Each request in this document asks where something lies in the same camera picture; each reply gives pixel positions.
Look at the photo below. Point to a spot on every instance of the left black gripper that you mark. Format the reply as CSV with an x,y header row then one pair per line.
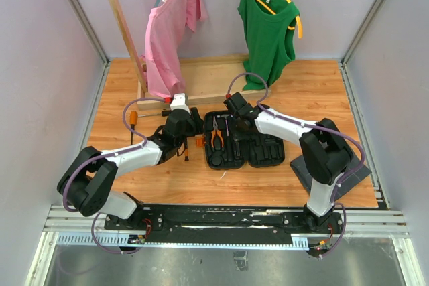
x,y
196,122

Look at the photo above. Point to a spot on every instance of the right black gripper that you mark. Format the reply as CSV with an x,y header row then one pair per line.
x,y
248,132

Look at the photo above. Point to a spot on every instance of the orange handled pliers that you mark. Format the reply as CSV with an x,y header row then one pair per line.
x,y
216,140

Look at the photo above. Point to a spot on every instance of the steel claw hammer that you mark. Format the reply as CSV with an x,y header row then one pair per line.
x,y
226,118

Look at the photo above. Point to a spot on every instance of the black plastic tool case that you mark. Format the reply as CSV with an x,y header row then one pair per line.
x,y
256,149

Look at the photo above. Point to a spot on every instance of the small orange screwdriver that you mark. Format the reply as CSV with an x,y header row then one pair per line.
x,y
133,121

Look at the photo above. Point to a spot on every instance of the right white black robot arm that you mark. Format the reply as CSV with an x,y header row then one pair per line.
x,y
326,154

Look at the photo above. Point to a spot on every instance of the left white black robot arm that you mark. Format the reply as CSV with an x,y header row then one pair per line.
x,y
86,185

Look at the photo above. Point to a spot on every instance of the slim black orange screwdriver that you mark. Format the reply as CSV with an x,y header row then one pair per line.
x,y
185,152

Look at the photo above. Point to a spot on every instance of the wooden clothes rack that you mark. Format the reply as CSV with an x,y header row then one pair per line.
x,y
206,77

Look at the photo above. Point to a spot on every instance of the green tank top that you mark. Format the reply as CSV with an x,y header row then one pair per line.
x,y
269,34

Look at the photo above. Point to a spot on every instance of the pink t-shirt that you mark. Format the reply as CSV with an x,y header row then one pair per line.
x,y
165,30

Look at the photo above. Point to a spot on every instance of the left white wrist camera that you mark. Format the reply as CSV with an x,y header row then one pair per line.
x,y
178,101

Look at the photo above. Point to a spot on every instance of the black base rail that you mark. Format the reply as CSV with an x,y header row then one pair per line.
x,y
224,225

